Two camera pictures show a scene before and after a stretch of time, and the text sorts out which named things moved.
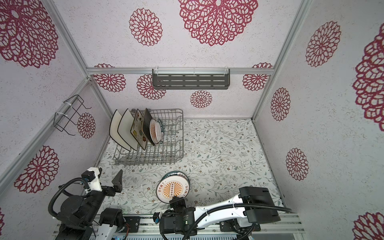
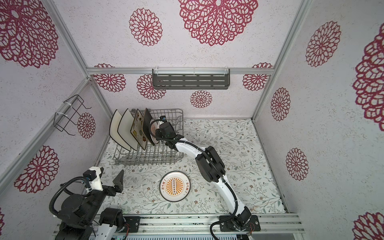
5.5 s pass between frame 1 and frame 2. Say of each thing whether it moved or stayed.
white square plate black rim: stayed
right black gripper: moved
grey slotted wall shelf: stayed
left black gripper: stayed
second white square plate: stayed
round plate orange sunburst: moved
